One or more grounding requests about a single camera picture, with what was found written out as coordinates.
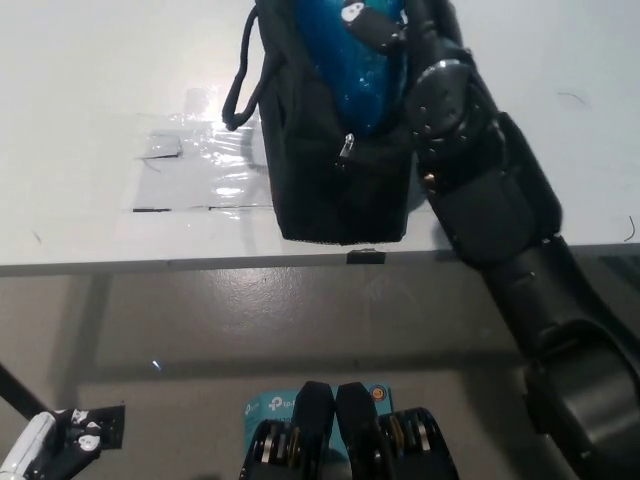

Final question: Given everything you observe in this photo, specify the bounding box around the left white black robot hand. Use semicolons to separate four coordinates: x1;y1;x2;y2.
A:
0;407;107;480

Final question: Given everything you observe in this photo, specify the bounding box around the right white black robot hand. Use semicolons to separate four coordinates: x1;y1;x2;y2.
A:
339;0;467;64

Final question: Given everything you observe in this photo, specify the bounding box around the blue stack of plates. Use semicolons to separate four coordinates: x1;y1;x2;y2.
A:
294;0;412;137

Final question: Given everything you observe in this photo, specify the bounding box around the black table leg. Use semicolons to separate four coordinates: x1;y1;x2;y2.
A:
0;358;57;417

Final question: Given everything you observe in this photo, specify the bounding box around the black floor tape square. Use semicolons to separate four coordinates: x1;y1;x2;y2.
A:
74;403;126;451

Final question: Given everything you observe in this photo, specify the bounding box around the teal tp-link box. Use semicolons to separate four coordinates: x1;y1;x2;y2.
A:
243;382;394;454

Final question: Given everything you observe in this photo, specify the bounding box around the small black tape piece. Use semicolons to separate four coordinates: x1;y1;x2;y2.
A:
346;248;388;265

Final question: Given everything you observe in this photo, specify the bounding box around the clear plastic sheet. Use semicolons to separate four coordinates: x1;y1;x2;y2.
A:
130;87;274;214

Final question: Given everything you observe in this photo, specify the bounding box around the grey tape patch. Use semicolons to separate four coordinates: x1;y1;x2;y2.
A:
135;130;183;161

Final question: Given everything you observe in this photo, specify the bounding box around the black fabric bag with handles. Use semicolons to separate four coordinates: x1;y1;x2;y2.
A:
222;0;420;247

